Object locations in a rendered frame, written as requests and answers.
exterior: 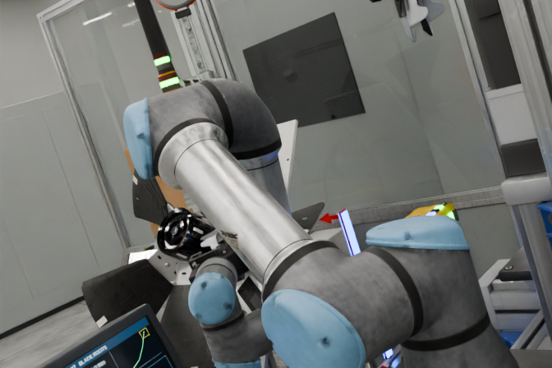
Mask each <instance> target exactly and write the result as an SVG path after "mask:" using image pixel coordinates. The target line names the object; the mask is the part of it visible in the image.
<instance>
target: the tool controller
mask: <svg viewBox="0 0 552 368"><path fill-rule="evenodd" d="M35 368H185V367H184V365H183V364H182V362H181V360H180V358H179V356H178V355H177V353H176V351H175V349H174V347H173V345H172V344H171V342H170V341H169V339H168V336H167V334H166V333H165V332H164V330H163V327H162V326H161V324H160V323H159V320H158V319H157V317H156V315H155V313H154V312H153V310H152V308H151V306H150V305H149V304H143V305H142V306H139V307H137V308H135V309H134V310H132V311H130V312H128V313H126V314H125V315H122V316H120V317H119V318H117V319H115V320H113V321H111V322H109V323H108V324H106V325H105V326H103V327H101V328H100V329H97V330H96V331H94V332H93V333H91V334H89V335H88V336H86V337H85V338H83V339H81V340H80V341H78V342H77V343H74V344H73V345H71V346H70V347H68V348H67V349H65V350H63V351H62V352H59V353H58V354H57V355H55V356H53V357H52V358H50V359H48V360H47V361H45V362H44V363H42V364H40V365H39V366H36V367H35Z"/></svg>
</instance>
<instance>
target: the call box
mask: <svg viewBox="0 0 552 368"><path fill-rule="evenodd" d="M436 206H438V205H432V206H426V207H420V208H417V209H415V210H414V211H413V212H412V213H410V214H409V215H408V216H407V217H406V218H405V219H407V218H409V217H411V216H415V215H420V216H426V215H427V214H428V213H429V212H430V211H431V210H433V209H434V207H436ZM453 209H454V206H453V203H447V204H446V205H445V206H444V207H443V208H442V209H440V210H439V212H438V213H435V215H443V216H447V215H448V214H449V213H450V212H451V211H452V210H453Z"/></svg>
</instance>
